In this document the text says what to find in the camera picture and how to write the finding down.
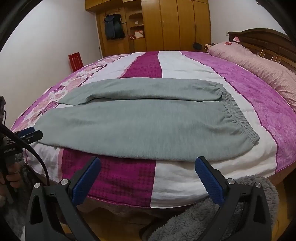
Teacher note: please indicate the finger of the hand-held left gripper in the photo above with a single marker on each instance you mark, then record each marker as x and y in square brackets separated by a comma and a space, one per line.
[34, 135]
[27, 131]

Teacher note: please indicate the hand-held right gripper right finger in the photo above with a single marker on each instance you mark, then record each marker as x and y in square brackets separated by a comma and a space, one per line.
[209, 179]

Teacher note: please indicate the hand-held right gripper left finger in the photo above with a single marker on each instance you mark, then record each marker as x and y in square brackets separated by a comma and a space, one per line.
[86, 181]

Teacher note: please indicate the grey pants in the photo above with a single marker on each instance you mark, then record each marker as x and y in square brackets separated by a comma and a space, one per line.
[143, 125]

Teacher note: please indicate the person's left hand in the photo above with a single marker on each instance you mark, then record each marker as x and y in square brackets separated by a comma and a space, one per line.
[12, 178]

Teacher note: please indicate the pink and white patchwork quilt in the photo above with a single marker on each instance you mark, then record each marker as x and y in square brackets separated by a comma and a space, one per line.
[120, 180]

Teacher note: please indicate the red chair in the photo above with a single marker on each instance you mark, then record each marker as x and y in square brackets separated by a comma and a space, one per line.
[75, 61]

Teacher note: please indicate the pink checked pillow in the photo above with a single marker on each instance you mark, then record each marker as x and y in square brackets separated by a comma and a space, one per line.
[261, 67]

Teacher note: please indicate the small black bag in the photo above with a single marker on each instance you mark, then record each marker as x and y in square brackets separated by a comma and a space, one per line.
[197, 45]

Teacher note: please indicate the dark hanging jacket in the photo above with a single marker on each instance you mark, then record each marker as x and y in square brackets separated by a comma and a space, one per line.
[113, 26]

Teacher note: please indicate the red framed box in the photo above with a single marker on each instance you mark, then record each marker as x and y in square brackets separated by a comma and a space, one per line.
[139, 34]

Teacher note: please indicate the wooden headboard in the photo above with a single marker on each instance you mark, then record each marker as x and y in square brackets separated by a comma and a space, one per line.
[266, 41]

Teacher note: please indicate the wooden wardrobe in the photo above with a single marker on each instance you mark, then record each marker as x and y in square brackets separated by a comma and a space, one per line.
[175, 25]

